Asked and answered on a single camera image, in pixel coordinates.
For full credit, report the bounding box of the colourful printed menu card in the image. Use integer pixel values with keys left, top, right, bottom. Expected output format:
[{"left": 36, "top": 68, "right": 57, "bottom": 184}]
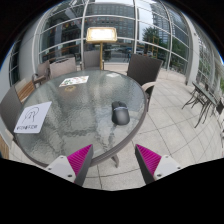
[{"left": 58, "top": 75, "right": 90, "bottom": 88}]

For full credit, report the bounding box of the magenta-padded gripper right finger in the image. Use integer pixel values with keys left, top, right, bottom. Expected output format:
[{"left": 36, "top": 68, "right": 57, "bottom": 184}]
[{"left": 134, "top": 143, "right": 183, "bottom": 185}]

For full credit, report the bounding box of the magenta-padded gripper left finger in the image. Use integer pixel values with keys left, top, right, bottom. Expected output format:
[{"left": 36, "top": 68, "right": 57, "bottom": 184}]
[{"left": 44, "top": 143, "right": 94, "bottom": 187}]

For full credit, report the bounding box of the wooden slatted bench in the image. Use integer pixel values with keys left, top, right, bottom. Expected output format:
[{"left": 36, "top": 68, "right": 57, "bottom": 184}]
[
  {"left": 14, "top": 78, "right": 36, "bottom": 103},
  {"left": 0, "top": 133, "right": 10, "bottom": 160}
]

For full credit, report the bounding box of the gold menu stand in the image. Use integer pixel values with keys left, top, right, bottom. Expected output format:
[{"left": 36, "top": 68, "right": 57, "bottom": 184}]
[{"left": 85, "top": 26, "right": 119, "bottom": 71}]

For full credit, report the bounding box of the tan tape roll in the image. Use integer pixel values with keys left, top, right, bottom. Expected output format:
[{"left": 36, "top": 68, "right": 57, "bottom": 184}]
[{"left": 64, "top": 85, "right": 77, "bottom": 93}]

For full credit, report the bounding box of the black computer mouse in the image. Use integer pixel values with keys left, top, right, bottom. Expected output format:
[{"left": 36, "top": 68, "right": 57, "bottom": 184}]
[{"left": 110, "top": 100, "right": 131, "bottom": 126}]

